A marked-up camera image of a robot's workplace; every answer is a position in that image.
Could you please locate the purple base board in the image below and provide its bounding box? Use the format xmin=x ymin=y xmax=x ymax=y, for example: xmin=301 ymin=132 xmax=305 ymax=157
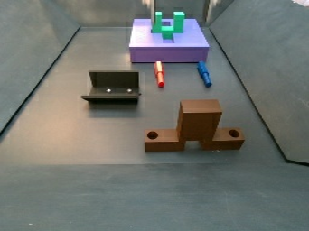
xmin=129 ymin=19 xmax=210 ymax=63

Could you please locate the blue cylindrical peg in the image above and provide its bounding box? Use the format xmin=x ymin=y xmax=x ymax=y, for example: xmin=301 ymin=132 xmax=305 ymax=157
xmin=196 ymin=61 xmax=212 ymax=88

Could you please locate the green U-shaped block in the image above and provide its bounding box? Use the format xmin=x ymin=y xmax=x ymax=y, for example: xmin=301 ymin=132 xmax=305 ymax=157
xmin=152 ymin=12 xmax=186 ymax=40

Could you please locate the brown T-shaped block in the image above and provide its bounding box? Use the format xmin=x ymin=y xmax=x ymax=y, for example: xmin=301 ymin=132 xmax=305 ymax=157
xmin=144 ymin=99 xmax=244 ymax=152

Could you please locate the red cylindrical peg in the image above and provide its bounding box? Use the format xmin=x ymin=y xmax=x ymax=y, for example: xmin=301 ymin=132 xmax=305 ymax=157
xmin=153 ymin=61 xmax=164 ymax=88

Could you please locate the black angle bracket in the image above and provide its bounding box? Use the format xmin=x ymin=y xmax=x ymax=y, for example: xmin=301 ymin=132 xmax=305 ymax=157
xmin=80 ymin=70 xmax=140 ymax=102

